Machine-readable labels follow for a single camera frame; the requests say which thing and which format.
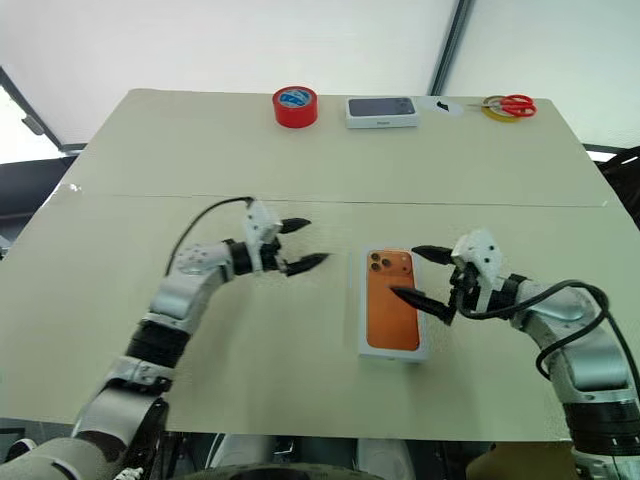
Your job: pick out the grey window pillar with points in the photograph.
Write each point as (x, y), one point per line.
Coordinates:
(450, 45)

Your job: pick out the white rounded shell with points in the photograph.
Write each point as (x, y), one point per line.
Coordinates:
(240, 450)
(385, 455)

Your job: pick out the small black object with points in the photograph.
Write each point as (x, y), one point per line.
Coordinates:
(442, 105)

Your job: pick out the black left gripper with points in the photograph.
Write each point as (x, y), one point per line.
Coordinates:
(272, 257)

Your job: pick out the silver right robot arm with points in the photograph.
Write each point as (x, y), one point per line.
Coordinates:
(585, 345)

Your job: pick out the dark window frame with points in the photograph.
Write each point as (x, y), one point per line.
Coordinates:
(37, 122)

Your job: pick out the red tape roll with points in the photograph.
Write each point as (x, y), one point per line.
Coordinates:
(296, 115)

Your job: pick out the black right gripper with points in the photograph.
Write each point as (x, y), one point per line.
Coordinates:
(465, 287)

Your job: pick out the white box with dark phone print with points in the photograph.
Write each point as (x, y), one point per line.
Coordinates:
(382, 111)

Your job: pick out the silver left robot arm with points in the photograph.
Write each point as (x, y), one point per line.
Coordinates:
(175, 295)

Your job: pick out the yellow tape roll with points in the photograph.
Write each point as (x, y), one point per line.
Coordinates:
(500, 116)

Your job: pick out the white phone box lid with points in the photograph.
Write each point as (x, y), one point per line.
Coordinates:
(390, 330)

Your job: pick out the black and white sneaker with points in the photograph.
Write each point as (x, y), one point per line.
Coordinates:
(20, 447)

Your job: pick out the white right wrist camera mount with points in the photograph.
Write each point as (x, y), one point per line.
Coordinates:
(482, 255)

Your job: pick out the brown trousers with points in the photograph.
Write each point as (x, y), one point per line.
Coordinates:
(520, 462)

